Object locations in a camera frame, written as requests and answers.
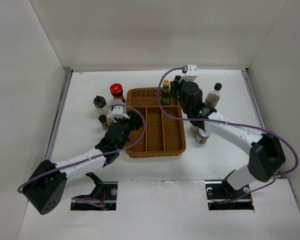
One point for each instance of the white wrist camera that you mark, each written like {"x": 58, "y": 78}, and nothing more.
{"x": 190, "y": 72}
{"x": 119, "y": 113}

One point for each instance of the black cap spice bottle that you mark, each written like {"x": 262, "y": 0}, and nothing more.
{"x": 103, "y": 120}

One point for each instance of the brown wicker divided basket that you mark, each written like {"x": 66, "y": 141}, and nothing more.
{"x": 164, "y": 136}

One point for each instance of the yellow cap green label bottle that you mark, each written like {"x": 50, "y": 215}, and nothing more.
{"x": 165, "y": 92}

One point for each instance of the black cap soy sauce bottle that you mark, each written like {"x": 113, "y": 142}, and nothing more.
{"x": 213, "y": 96}

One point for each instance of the steel top glass grinder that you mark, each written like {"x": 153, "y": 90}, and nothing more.
{"x": 194, "y": 128}

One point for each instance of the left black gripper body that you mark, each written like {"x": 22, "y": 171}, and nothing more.
{"x": 130, "y": 124}

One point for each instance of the silver lid blue label jar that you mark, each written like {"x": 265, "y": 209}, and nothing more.
{"x": 117, "y": 101}

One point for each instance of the small white red lid jar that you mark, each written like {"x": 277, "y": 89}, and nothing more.
{"x": 202, "y": 136}

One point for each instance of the red lid chili sauce jar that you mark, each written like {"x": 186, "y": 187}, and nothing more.
{"x": 116, "y": 91}

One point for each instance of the cork top yellow label bottle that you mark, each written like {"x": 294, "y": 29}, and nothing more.
{"x": 110, "y": 121}

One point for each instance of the black lid shaker jar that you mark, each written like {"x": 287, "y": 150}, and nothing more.
{"x": 101, "y": 105}

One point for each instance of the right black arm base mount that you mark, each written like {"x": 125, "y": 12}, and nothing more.
{"x": 221, "y": 196}

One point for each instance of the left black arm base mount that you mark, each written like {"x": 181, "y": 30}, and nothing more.
{"x": 103, "y": 196}

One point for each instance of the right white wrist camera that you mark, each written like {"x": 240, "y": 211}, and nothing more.
{"x": 190, "y": 72}

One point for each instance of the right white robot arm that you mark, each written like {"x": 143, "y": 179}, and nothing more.
{"x": 265, "y": 152}

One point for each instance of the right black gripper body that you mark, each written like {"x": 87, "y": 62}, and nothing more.
{"x": 176, "y": 92}

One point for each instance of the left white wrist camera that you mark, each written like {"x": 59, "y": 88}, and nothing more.
{"x": 119, "y": 113}

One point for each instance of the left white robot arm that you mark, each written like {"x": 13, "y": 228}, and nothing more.
{"x": 52, "y": 183}

